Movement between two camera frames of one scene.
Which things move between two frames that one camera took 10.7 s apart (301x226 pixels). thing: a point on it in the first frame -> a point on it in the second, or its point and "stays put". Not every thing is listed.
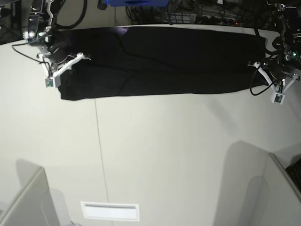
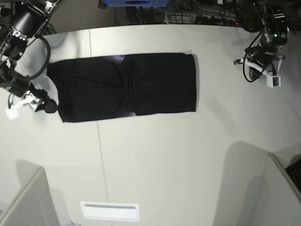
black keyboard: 295,171 stays put
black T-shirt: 156,60 -> 139,84
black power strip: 214,20 stays put
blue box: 137,3 stays put
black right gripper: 53,41 -> 19,86
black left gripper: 277,70 -> 264,56
